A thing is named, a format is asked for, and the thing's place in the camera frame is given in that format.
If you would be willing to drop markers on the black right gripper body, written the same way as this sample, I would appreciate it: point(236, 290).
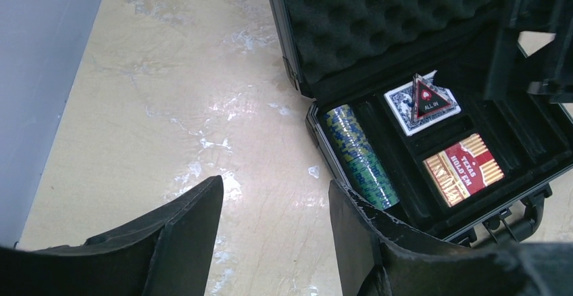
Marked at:
point(532, 50)

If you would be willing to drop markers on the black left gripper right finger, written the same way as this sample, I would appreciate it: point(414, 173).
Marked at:
point(377, 254)

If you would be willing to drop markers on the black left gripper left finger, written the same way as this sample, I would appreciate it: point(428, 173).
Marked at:
point(167, 251)

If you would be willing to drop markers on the red Texas Hold'em card box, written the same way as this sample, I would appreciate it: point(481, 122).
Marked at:
point(463, 170)

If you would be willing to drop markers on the blue playing card deck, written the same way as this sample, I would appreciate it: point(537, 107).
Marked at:
point(400, 103)

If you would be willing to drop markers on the blue green poker chip stack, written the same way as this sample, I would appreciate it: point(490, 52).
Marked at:
point(349, 137)

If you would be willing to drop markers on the black poker carrying case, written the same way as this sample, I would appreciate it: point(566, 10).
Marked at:
point(351, 52)

